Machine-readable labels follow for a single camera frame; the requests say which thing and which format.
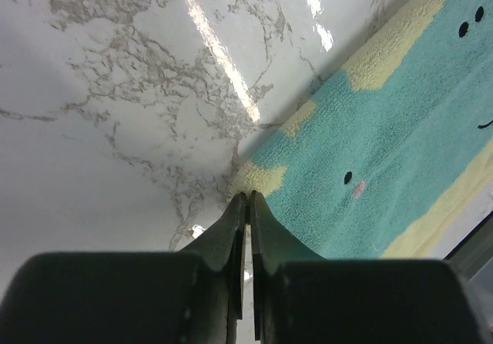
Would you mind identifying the yellow green towel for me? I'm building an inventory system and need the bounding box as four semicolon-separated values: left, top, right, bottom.
230;0;492;259

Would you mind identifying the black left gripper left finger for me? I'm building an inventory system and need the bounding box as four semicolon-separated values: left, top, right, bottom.
1;194;247;343

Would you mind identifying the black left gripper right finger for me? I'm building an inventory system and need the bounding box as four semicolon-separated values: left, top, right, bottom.
248;192;492;343

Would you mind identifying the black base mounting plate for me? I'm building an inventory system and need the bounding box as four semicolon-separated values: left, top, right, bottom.
444;212;492;279

